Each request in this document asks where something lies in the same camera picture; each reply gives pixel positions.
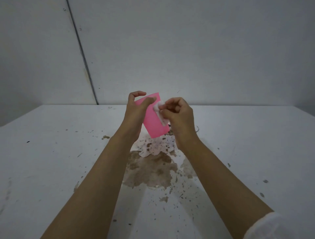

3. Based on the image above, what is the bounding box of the person's left hand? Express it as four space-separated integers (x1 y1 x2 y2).
120 91 157 144

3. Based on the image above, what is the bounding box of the white tissue wad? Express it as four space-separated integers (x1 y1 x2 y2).
153 100 170 127

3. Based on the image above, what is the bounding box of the person's right forearm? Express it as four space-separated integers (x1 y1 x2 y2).
176 138 274 239

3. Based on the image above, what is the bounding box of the thin dark wall cable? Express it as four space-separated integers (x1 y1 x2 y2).
66 0 99 105

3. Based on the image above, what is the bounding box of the person's left forearm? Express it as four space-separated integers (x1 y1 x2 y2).
41 133 141 239

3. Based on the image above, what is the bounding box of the pink plastic cup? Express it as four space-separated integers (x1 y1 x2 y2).
134 92 170 138

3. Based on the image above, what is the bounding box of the person's right hand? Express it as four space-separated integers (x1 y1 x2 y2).
159 97 199 151

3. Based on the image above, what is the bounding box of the white sleeve cuff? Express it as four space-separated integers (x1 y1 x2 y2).
243 212 299 239

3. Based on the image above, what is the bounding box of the brown liquid spill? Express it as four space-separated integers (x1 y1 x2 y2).
122 138 198 190

